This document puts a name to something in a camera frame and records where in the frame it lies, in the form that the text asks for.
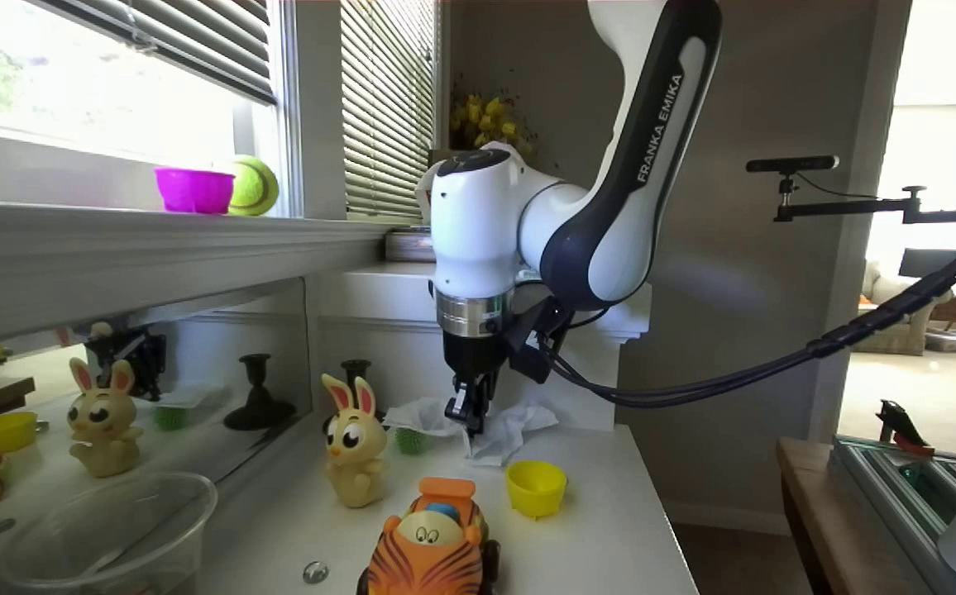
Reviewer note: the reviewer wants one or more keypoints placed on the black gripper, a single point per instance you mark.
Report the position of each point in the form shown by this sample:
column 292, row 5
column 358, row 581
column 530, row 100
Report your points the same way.
column 473, row 365

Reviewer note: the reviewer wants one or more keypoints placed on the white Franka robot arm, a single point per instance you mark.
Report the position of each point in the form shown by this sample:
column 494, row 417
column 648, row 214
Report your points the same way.
column 477, row 219

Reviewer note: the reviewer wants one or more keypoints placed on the small yellow cup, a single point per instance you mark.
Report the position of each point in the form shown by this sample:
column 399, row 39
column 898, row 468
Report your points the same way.
column 537, row 492

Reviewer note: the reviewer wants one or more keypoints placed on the yellow bunny toy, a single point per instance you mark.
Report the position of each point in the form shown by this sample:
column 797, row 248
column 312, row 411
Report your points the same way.
column 354, row 452

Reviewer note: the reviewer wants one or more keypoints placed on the black candlestick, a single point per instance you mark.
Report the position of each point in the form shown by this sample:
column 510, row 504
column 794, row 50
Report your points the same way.
column 354, row 373

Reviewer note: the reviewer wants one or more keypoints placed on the orange tiger toy car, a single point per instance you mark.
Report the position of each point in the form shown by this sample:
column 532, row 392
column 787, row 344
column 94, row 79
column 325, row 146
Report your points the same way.
column 427, row 551

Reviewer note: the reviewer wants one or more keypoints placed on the grey metal bowl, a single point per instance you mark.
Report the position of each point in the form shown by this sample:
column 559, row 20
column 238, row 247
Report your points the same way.
column 404, row 248

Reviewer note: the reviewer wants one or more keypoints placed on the small silver disc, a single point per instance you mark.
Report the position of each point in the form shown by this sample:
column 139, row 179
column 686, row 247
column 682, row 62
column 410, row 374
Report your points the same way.
column 316, row 572

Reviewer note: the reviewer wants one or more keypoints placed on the mirror panel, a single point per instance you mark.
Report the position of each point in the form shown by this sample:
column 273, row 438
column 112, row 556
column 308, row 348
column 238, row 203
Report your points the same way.
column 199, row 365

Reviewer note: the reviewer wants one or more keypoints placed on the narrow window blind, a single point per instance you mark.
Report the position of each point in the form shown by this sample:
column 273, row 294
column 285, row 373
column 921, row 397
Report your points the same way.
column 389, row 100

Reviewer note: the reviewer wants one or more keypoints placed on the pink plastic cup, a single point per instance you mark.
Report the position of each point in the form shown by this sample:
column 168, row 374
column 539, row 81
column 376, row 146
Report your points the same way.
column 196, row 193

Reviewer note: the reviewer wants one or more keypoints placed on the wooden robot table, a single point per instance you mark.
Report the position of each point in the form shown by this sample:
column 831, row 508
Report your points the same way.
column 817, row 516

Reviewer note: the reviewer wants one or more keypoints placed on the clear glass bowl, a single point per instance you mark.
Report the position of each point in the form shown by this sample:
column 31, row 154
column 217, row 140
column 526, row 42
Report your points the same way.
column 112, row 551

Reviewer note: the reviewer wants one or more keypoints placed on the white window sill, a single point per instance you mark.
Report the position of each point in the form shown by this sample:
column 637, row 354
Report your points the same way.
column 112, row 265

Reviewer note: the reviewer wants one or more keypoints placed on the medium window blind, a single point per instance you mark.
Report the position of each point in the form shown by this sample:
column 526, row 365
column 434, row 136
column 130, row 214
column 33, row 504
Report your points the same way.
column 189, row 46

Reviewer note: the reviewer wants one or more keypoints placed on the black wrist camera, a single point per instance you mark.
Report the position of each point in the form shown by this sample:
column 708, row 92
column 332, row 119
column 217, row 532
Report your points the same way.
column 530, row 343

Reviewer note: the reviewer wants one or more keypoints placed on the black stereo camera bar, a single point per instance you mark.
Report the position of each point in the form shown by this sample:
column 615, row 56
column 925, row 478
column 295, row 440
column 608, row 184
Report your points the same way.
column 794, row 165

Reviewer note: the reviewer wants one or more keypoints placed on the aluminium frame robot platform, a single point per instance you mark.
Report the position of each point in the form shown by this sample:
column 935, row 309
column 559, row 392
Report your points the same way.
column 885, row 483

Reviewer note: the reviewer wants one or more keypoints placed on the black camera stand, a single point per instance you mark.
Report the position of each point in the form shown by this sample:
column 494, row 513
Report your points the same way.
column 851, row 207

